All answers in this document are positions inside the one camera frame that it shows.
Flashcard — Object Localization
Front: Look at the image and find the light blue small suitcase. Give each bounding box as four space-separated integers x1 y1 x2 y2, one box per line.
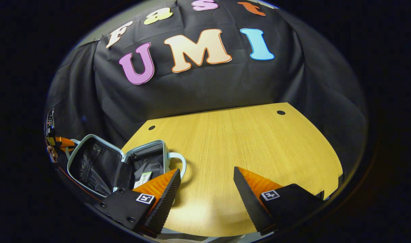
65 134 187 198

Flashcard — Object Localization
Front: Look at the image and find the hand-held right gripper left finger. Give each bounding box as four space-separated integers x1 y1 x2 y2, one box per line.
94 168 181 237

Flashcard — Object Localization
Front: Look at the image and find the blue green tube gold print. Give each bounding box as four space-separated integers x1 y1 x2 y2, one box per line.
134 171 153 189

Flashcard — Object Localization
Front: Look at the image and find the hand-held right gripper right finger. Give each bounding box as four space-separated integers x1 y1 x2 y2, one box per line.
233 166 325 236

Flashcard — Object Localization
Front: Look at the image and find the black backdrop cloth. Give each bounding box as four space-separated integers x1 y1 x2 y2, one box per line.
45 0 368 176

